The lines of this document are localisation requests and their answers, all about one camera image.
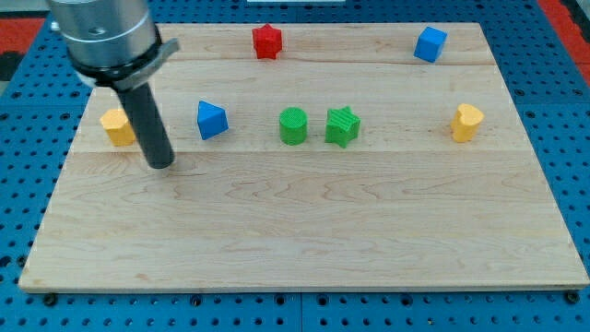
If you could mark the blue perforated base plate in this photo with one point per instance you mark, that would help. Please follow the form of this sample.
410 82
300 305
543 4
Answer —
543 51

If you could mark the green cylinder block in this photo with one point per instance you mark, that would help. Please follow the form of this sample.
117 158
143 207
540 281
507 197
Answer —
293 126

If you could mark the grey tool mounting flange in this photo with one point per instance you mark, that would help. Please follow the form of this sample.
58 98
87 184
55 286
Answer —
132 74

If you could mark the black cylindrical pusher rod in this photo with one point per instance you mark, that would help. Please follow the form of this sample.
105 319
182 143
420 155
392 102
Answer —
143 115

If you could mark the red star block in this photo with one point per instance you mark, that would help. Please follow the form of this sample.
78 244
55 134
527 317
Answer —
267 42

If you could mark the blue triangle block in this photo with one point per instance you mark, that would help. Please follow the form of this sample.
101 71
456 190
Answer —
211 120

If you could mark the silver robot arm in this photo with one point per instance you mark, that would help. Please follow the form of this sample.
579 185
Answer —
116 44

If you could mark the green star block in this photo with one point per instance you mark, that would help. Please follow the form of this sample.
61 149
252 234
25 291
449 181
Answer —
342 126

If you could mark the yellow heart block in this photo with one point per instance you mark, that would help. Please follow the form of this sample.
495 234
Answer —
466 121

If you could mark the wooden board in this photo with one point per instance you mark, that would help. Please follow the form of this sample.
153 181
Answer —
402 208

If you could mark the blue cube block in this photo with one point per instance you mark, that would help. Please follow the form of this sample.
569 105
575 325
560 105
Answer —
430 44

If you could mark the yellow hexagon block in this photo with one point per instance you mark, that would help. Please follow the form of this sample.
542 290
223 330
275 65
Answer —
118 128

